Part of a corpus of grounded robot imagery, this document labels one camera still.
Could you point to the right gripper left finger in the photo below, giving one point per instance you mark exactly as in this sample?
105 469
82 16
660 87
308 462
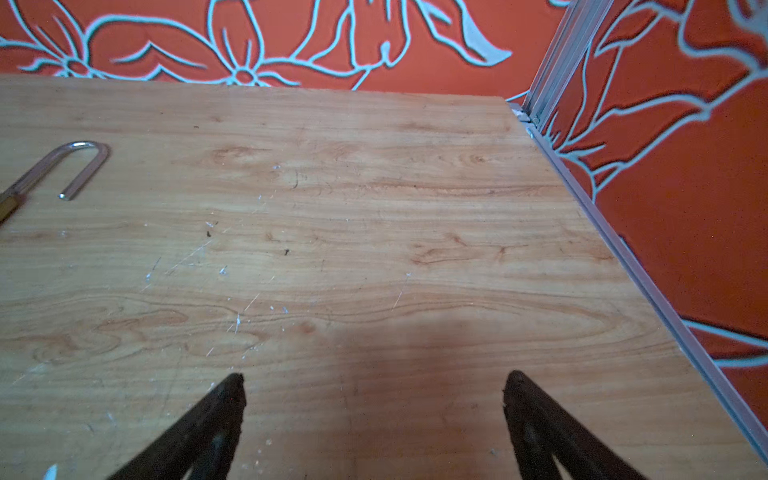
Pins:
201 444

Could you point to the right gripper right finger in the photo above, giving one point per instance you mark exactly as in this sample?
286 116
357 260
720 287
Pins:
546 438

